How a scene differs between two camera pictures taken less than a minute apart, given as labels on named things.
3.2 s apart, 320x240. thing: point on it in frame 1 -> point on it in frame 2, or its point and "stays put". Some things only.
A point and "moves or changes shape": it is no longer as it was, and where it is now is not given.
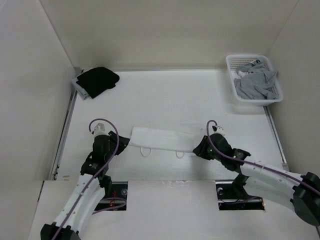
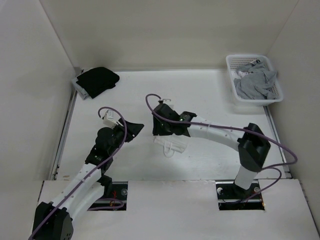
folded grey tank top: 84,93 stays put
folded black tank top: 95,80 stays put
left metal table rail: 55,172 stays put
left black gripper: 123,143 -> 133,130
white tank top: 172,139 moves or changes shape
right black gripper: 200,149 -> 158,129
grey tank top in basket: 255,82 stays put
